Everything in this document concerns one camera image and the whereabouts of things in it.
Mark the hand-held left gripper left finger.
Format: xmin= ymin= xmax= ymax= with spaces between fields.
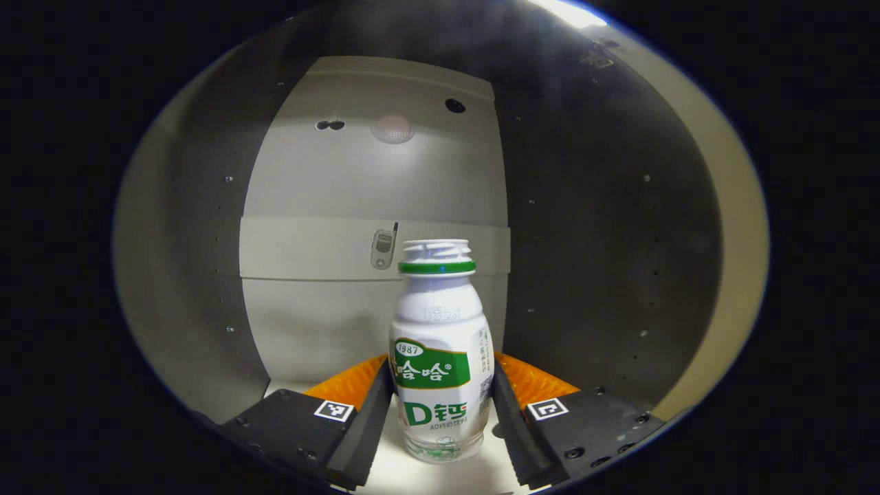
xmin=220 ymin=354 xmax=394 ymax=491

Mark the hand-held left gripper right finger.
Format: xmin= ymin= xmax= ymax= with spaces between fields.
xmin=492 ymin=352 xmax=666 ymax=490

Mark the white bottle green label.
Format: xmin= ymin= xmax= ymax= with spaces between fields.
xmin=388 ymin=239 xmax=496 ymax=463

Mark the light cabinet shelf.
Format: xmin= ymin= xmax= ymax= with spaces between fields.
xmin=265 ymin=382 xmax=551 ymax=495

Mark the black door hinge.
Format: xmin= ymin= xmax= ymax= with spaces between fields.
xmin=580 ymin=40 xmax=623 ymax=69

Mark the large ceiling light panel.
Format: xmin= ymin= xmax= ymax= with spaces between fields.
xmin=529 ymin=0 xmax=609 ymax=28

